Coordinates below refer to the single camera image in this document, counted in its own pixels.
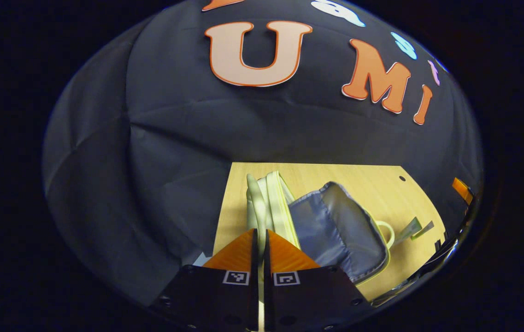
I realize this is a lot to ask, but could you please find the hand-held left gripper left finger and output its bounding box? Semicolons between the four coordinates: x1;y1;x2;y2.
150;229;259;332

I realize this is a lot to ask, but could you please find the cream suitcase with grey lining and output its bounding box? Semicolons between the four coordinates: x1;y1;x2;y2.
245;171;396;287

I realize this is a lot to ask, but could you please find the black backdrop cloth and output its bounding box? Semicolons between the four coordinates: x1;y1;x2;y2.
43;0;483;305

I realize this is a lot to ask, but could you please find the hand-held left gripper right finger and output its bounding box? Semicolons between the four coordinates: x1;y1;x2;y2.
264;229;372;332

